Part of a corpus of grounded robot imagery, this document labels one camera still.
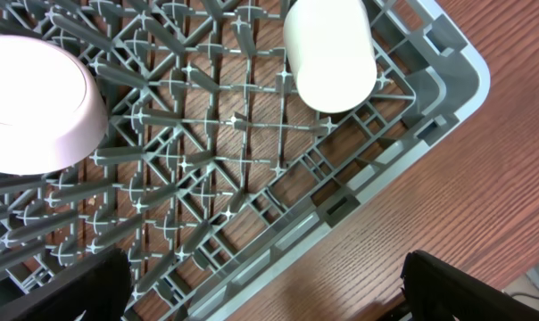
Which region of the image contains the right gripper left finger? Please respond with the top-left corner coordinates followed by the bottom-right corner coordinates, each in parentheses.
top-left (0, 248), bottom-right (132, 321)

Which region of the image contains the grey dishwasher rack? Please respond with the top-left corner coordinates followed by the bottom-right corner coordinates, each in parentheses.
top-left (0, 0), bottom-right (490, 320)

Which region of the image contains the white paper cup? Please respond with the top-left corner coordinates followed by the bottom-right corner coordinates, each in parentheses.
top-left (283, 0), bottom-right (377, 113)

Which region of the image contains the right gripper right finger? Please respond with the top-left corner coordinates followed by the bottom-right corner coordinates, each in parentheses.
top-left (401, 251), bottom-right (539, 321)

